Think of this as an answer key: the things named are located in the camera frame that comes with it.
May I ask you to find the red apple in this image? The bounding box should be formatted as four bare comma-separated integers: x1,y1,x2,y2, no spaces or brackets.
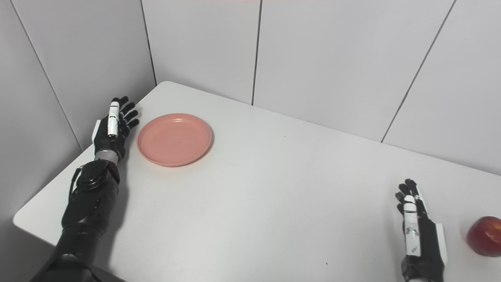
466,216,501,258

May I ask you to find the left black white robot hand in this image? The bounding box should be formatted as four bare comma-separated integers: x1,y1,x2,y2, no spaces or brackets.
92,96,140,160

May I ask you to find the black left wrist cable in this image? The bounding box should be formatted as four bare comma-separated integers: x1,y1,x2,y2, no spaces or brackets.
69,166,83,200

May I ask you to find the pink round plate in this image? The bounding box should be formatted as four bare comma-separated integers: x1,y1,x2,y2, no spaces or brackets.
137,113,213,168

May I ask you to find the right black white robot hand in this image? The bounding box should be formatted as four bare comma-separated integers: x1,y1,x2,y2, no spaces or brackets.
395,179,448,282

